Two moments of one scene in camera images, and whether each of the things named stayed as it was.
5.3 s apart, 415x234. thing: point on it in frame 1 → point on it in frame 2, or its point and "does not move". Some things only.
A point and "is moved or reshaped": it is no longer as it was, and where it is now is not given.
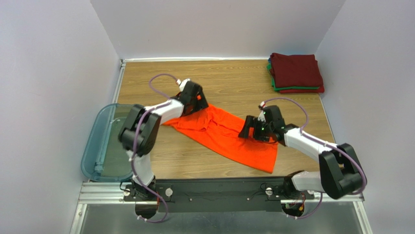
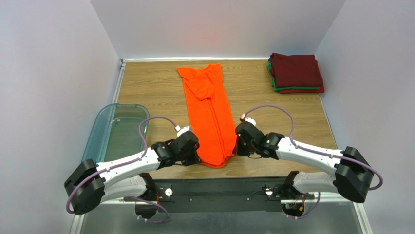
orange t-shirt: x=220 y=131 is moved or reshaped
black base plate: x=247 y=194 does not move
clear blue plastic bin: x=103 y=159 does not move
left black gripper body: x=197 y=103 → x=189 y=156
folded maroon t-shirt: x=295 y=70 does not move
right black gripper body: x=252 y=128 → x=241 y=149
